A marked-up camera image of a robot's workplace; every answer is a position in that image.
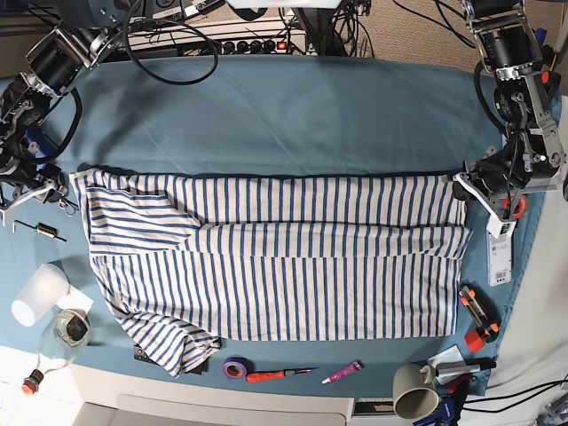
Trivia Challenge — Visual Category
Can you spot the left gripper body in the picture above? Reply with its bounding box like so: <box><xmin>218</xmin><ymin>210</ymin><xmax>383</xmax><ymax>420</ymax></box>
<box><xmin>455</xmin><ymin>146</ymin><xmax>540</xmax><ymax>220</ymax></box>

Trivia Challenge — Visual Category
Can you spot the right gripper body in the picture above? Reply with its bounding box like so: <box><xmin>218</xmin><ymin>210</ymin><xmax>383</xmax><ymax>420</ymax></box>
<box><xmin>1</xmin><ymin>162</ymin><xmax>67</xmax><ymax>210</ymax></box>

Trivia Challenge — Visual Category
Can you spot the blue white striped T-shirt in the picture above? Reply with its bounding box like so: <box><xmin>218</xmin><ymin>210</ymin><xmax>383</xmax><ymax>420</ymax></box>
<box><xmin>70</xmin><ymin>169</ymin><xmax>472</xmax><ymax>376</ymax></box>

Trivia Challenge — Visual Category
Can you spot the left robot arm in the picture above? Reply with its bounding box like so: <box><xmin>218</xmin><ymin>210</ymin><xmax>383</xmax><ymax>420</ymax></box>
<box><xmin>454</xmin><ymin>1</ymin><xmax>566</xmax><ymax>224</ymax></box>

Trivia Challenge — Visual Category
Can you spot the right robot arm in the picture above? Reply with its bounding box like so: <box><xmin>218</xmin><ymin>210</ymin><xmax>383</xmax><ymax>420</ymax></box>
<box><xmin>1</xmin><ymin>23</ymin><xmax>122</xmax><ymax>224</ymax></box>

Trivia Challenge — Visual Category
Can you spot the orange tape roll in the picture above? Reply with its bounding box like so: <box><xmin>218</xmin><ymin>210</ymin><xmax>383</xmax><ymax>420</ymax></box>
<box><xmin>501</xmin><ymin>194</ymin><xmax>528</xmax><ymax>219</ymax></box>

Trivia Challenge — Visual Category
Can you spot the blue block with black knob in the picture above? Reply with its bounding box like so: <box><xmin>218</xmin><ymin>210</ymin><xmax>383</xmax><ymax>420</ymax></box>
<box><xmin>20</xmin><ymin>134</ymin><xmax>57</xmax><ymax>173</ymax></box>

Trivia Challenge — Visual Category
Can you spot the hex key with brass sleeve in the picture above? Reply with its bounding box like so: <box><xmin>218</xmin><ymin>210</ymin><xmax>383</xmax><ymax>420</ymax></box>
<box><xmin>12</xmin><ymin>220</ymin><xmax>67</xmax><ymax>242</ymax></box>

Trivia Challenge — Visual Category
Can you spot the clear packaged tool box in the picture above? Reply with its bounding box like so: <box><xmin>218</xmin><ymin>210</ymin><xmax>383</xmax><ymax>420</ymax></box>
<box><xmin>486</xmin><ymin>233</ymin><xmax>512</xmax><ymax>287</ymax></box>

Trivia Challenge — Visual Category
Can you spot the white plastic cup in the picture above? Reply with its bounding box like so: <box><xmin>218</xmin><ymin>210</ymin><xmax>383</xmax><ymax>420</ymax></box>
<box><xmin>11</xmin><ymin>264</ymin><xmax>70</xmax><ymax>327</ymax></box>

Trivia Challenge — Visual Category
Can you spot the orange black clamp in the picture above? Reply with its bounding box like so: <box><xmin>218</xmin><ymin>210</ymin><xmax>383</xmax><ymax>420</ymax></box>
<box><xmin>540</xmin><ymin>70</ymin><xmax>562</xmax><ymax>123</ymax></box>

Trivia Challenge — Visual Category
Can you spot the orange black utility knife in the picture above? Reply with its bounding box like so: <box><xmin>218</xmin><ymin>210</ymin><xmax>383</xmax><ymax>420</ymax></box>
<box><xmin>459</xmin><ymin>284</ymin><xmax>501</xmax><ymax>352</ymax></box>

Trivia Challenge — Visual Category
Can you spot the white paper card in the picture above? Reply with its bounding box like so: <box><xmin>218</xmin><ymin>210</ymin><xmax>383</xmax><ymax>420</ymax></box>
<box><xmin>56</xmin><ymin>286</ymin><xmax>93</xmax><ymax>317</ymax></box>

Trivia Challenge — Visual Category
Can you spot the clear glass bottle orange cap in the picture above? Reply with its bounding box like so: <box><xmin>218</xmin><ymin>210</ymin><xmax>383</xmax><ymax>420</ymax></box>
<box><xmin>21</xmin><ymin>310</ymin><xmax>91</xmax><ymax>396</ymax></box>

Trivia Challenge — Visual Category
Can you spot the white folded paper note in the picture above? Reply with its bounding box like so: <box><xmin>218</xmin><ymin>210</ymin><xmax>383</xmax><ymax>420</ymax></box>
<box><xmin>427</xmin><ymin>345</ymin><xmax>466</xmax><ymax>386</ymax></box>

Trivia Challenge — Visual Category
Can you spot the black marker pen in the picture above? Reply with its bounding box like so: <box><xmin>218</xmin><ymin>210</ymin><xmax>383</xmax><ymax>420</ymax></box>
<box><xmin>435</xmin><ymin>361</ymin><xmax>496</xmax><ymax>379</ymax></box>

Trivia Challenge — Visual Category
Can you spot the pink tube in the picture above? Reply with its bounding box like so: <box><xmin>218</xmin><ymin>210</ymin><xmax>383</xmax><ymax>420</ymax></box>
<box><xmin>321</xmin><ymin>361</ymin><xmax>363</xmax><ymax>384</ymax></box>

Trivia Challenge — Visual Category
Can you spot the grey ceramic mug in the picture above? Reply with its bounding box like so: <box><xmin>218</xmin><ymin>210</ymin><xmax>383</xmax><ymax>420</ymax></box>
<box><xmin>392</xmin><ymin>364</ymin><xmax>439</xmax><ymax>420</ymax></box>

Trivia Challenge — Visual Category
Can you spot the blue clamp at bottom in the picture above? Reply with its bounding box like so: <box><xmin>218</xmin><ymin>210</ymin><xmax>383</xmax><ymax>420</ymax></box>
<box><xmin>413</xmin><ymin>375</ymin><xmax>472</xmax><ymax>426</ymax></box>

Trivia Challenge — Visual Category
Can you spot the black power strip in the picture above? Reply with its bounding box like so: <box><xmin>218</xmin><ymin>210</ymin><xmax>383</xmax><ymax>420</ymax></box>
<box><xmin>197</xmin><ymin>39</ymin><xmax>291</xmax><ymax>56</ymax></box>

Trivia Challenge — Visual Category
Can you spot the black remote control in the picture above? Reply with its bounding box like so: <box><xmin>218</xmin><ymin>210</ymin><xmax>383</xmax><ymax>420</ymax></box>
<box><xmin>132</xmin><ymin>343</ymin><xmax>209</xmax><ymax>376</ymax></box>

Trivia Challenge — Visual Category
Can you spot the purple tape roll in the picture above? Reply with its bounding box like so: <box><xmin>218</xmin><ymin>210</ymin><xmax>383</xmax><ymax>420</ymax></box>
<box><xmin>222</xmin><ymin>356</ymin><xmax>254</xmax><ymax>381</ymax></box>

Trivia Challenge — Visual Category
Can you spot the silver carabiner keychain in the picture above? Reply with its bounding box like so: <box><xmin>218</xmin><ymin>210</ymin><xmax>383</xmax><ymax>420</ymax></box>
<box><xmin>47</xmin><ymin>177</ymin><xmax>79</xmax><ymax>217</ymax></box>

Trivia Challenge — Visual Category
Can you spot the orange handle screwdriver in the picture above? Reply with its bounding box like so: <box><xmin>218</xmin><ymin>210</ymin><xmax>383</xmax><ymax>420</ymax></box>
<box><xmin>246</xmin><ymin>367</ymin><xmax>316</xmax><ymax>383</ymax></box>

